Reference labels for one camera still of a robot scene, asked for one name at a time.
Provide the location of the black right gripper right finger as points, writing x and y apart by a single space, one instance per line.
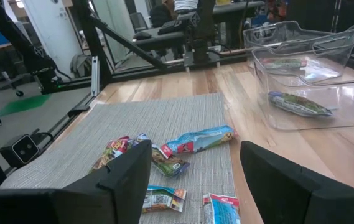
288 193

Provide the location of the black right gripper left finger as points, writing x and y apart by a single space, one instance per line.
117 193

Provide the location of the red granola bar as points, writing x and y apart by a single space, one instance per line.
114 149

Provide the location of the granola bar with white label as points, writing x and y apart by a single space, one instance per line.
161 199

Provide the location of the green granola bar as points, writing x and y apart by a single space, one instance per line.
169 163
284 63
298 104

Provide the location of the blue granola bar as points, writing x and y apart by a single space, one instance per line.
223 211
201 138

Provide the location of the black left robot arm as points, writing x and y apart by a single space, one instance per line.
201 31

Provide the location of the grey woven placemat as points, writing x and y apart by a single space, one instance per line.
133 121

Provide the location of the black clamp foot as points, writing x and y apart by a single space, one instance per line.
78 111

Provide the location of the clear plastic bin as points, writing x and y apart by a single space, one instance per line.
257 37
344 102

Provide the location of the grey backpack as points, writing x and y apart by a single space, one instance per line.
81 65

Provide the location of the black device with green light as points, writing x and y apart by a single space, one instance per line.
47 74

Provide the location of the black computer mouse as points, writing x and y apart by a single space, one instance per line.
142 35

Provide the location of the black desk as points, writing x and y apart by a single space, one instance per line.
164 40

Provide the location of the grey mesh office chair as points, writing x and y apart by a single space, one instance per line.
138 22

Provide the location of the black keyboard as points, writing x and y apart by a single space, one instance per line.
170 27

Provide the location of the white pillar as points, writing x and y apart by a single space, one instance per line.
50 31

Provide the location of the black office chair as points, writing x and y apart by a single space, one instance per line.
160 15

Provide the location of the black table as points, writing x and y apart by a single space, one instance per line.
239 7

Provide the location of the black box camera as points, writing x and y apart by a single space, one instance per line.
22 149

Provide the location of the aluminium bracket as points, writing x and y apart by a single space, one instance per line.
95 76

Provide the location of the black metal frame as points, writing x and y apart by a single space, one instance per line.
89 46

